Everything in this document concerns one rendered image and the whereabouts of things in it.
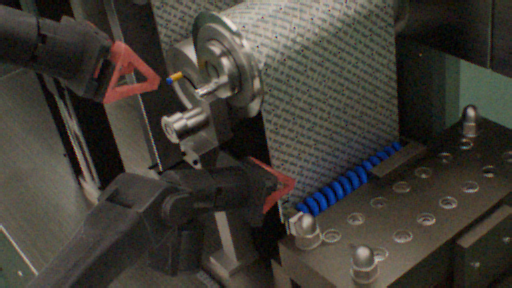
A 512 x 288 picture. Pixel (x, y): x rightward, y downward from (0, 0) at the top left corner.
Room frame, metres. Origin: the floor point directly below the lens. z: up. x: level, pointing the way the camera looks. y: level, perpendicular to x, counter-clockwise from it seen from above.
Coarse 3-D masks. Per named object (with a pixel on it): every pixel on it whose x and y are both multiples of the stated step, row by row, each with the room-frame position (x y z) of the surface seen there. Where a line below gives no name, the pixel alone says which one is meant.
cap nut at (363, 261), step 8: (360, 248) 0.62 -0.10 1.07; (368, 248) 0.62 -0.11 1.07; (352, 256) 0.62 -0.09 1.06; (360, 256) 0.61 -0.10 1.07; (368, 256) 0.61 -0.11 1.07; (352, 264) 0.62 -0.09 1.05; (360, 264) 0.61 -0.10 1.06; (368, 264) 0.60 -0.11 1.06; (376, 264) 0.61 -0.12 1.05; (352, 272) 0.62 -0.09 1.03; (360, 272) 0.60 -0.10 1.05; (368, 272) 0.60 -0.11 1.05; (376, 272) 0.61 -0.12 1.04; (360, 280) 0.60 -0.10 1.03; (368, 280) 0.60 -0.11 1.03
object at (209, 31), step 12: (396, 0) 0.89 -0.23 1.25; (396, 12) 0.89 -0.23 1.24; (204, 36) 0.83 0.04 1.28; (216, 36) 0.81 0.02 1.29; (228, 36) 0.78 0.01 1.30; (228, 48) 0.79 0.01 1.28; (240, 60) 0.77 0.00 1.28; (240, 72) 0.77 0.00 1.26; (252, 84) 0.76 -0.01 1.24; (240, 96) 0.78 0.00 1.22
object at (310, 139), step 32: (384, 64) 0.87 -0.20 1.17; (320, 96) 0.80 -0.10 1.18; (352, 96) 0.83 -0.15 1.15; (384, 96) 0.86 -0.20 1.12; (288, 128) 0.77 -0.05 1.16; (320, 128) 0.80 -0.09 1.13; (352, 128) 0.83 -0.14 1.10; (384, 128) 0.86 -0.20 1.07; (288, 160) 0.77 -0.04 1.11; (320, 160) 0.80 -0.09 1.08; (352, 160) 0.83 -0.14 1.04; (288, 192) 0.76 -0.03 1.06; (320, 192) 0.79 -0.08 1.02
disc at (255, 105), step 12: (204, 12) 0.83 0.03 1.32; (216, 12) 0.81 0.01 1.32; (204, 24) 0.83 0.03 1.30; (216, 24) 0.81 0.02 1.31; (228, 24) 0.78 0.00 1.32; (192, 36) 0.87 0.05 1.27; (240, 36) 0.77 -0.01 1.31; (240, 48) 0.77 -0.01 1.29; (252, 60) 0.75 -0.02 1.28; (252, 72) 0.75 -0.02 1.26; (252, 96) 0.76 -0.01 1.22; (228, 108) 0.82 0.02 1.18; (240, 108) 0.79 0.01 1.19; (252, 108) 0.77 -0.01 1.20
